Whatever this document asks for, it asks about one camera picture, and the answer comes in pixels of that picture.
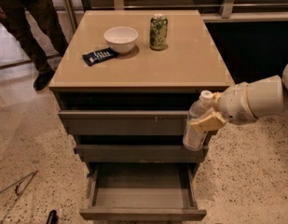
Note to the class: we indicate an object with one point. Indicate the metal rod on floor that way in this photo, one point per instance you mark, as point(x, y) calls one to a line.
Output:
point(16, 183)

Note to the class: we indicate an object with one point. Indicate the dark blue snack packet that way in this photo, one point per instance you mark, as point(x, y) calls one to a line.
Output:
point(98, 56)

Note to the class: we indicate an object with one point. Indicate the black object on floor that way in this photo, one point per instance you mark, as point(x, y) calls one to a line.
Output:
point(52, 217)

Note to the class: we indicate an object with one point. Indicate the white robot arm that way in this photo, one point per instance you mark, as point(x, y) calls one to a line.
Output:
point(266, 97)

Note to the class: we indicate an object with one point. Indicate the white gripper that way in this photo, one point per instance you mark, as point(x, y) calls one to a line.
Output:
point(234, 104)

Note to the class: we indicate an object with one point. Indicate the grey drawer cabinet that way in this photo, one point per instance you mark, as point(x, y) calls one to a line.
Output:
point(141, 80)

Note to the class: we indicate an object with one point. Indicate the bottom grey drawer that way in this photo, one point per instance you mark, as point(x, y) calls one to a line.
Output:
point(142, 192)

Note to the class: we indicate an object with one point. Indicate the clear plastic water bottle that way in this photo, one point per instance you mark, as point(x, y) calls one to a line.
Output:
point(193, 140)

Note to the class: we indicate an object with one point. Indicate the top grey drawer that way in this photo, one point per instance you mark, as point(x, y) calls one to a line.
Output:
point(124, 122)

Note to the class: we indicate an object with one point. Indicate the walking person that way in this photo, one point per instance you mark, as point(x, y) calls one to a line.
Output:
point(12, 17)

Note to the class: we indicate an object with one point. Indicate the grey drawer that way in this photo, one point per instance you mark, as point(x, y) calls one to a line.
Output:
point(124, 122)
point(140, 153)
point(142, 192)

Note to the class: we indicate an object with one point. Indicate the middle grey drawer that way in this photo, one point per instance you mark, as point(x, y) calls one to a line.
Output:
point(140, 153)

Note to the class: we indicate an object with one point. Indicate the white ceramic bowl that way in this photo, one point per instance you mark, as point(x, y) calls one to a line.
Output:
point(121, 39)

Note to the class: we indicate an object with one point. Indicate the green drink can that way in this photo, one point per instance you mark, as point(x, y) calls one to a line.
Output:
point(158, 31)

